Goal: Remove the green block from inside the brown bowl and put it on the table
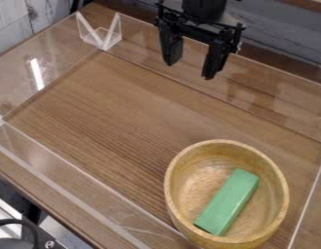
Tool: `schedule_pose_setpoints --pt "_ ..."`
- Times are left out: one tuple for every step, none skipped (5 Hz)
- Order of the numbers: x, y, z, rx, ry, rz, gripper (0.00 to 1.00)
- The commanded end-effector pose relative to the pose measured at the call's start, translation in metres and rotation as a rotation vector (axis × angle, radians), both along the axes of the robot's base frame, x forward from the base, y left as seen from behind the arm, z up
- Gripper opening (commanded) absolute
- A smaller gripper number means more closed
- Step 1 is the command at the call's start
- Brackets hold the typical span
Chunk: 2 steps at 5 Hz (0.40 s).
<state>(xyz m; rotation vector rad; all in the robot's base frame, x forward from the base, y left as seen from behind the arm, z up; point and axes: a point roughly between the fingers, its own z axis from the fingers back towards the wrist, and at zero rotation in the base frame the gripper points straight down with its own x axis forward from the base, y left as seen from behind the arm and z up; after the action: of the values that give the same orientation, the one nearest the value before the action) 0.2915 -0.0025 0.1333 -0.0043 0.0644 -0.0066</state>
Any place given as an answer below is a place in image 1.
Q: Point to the brown wooden bowl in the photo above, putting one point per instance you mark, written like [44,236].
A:
[195,175]

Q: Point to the clear acrylic corner bracket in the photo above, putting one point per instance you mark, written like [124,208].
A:
[102,38]

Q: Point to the green rectangular block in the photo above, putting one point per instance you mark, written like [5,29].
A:
[227,203]

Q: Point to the grey metal frame part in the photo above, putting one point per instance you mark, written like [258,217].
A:
[15,210]

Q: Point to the clear acrylic enclosure wall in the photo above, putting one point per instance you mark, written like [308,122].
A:
[93,121]

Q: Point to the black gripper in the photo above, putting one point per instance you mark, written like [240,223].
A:
[203,21]

